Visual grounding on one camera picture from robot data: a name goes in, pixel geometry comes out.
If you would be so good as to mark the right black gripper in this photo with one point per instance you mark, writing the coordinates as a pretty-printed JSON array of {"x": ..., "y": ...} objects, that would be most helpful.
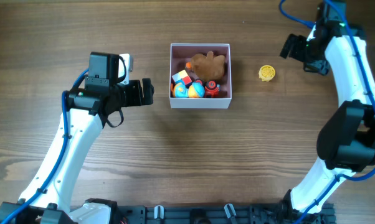
[{"x": 319, "y": 66}]

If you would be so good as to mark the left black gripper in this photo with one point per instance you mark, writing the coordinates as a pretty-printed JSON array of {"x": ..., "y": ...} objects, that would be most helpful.
[{"x": 136, "y": 98}]

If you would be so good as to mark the multicolour puzzle cube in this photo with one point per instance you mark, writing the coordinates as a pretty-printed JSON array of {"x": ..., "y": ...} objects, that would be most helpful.
[{"x": 182, "y": 77}]

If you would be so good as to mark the blue orange duck toy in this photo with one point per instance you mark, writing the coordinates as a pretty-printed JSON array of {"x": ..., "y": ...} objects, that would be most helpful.
[{"x": 196, "y": 90}]

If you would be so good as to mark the yellow round toy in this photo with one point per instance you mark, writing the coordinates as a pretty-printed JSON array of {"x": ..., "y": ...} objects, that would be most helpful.
[{"x": 266, "y": 73}]

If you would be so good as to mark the red toy fire truck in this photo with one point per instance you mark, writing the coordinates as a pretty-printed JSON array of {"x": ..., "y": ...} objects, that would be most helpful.
[{"x": 211, "y": 88}]

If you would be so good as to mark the brown plush toy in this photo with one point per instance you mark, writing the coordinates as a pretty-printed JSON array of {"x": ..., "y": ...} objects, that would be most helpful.
[{"x": 207, "y": 67}]

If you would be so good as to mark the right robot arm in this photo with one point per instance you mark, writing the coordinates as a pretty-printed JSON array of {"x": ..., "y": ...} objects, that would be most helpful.
[{"x": 346, "y": 144}]

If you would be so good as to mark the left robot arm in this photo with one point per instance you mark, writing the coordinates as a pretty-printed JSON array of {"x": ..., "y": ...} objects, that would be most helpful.
[{"x": 100, "y": 90}]

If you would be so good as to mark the white box pink interior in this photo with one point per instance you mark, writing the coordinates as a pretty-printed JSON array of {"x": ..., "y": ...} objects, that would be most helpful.
[{"x": 180, "y": 54}]

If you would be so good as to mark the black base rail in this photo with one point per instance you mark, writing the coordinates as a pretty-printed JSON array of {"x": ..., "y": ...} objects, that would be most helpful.
[{"x": 269, "y": 213}]

